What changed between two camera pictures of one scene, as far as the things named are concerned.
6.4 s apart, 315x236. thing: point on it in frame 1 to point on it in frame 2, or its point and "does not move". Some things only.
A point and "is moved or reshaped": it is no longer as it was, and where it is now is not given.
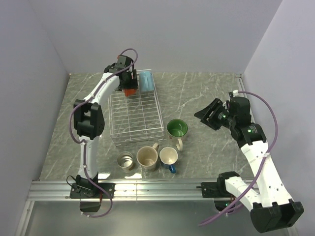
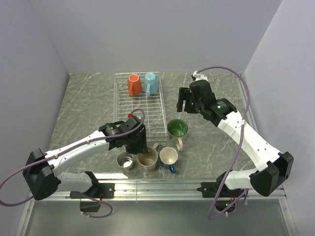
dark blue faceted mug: (168, 156) does not move
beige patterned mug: (146, 157) does not move
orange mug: (129, 92) is moved or reshaped
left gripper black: (133, 83) to (141, 147)
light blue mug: (145, 81) is moved or reshaped
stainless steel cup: (125, 161) does not move
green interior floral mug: (177, 128) does not move
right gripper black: (216, 105) to (187, 92)
